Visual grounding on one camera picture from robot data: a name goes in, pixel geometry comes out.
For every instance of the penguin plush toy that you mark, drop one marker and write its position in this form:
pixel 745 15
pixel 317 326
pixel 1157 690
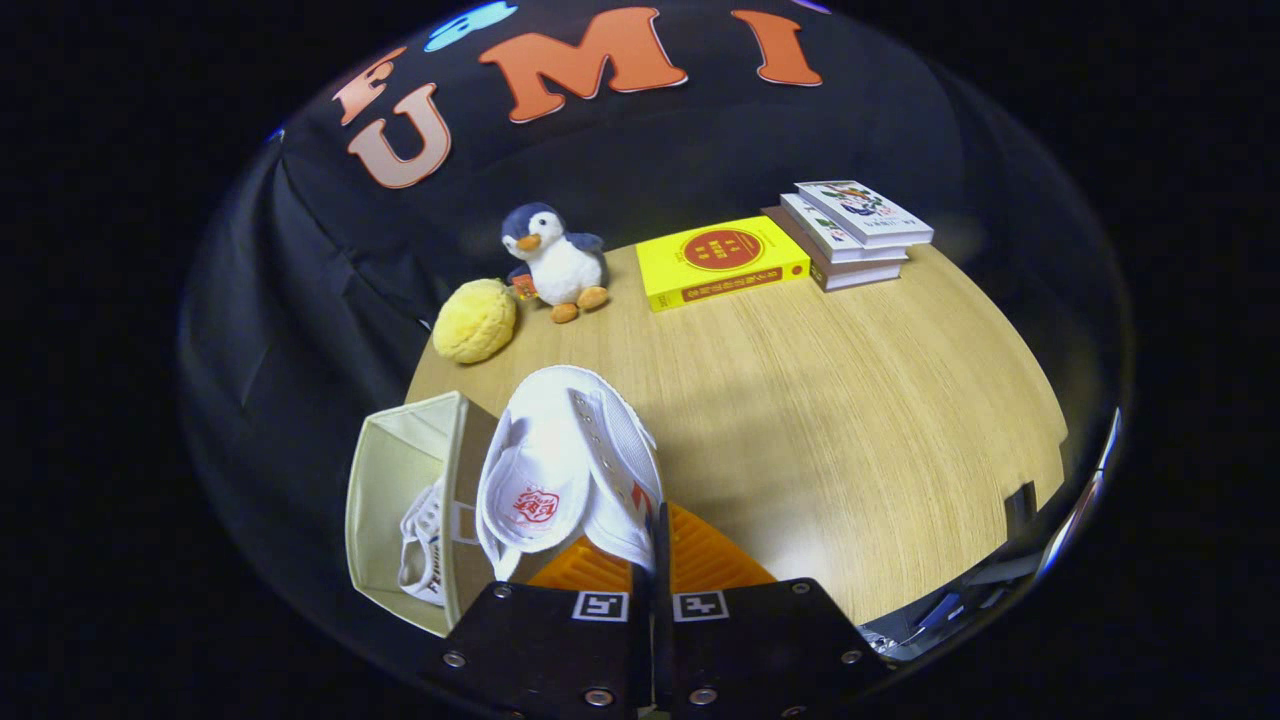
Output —
pixel 565 268

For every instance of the white book with floral cover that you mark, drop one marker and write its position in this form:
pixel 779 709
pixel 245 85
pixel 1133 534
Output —
pixel 860 210

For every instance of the white canvas shoe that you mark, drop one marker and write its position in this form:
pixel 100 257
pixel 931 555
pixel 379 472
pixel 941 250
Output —
pixel 420 550
pixel 560 440

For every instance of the black block at table edge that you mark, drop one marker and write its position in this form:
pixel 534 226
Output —
pixel 1020 508

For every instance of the yellow book with red circle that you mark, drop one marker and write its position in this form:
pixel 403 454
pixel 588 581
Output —
pixel 720 250

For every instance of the yellow round plush toy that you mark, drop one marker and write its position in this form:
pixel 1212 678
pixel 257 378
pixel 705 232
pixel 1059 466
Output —
pixel 475 320

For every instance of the brown cover book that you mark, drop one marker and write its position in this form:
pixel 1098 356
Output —
pixel 860 278

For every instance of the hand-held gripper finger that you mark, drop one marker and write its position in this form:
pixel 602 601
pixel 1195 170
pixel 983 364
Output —
pixel 643 650
pixel 666 650

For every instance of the brown fabric storage box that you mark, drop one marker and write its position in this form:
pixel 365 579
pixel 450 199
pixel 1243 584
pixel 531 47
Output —
pixel 385 480

